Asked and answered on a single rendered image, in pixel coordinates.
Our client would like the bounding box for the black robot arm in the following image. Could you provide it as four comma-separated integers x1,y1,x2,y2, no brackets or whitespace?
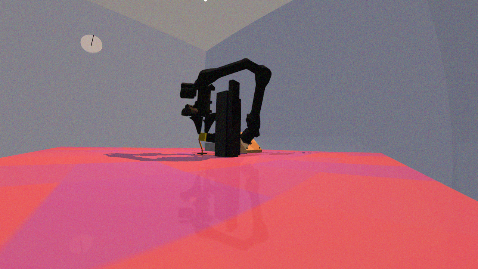
180,58,272,144

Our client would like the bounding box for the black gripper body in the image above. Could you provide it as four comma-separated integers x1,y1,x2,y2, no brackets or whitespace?
181,97,216,120

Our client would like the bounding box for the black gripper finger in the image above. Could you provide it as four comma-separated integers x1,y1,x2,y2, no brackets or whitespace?
203,118,216,133
190,116,203,134

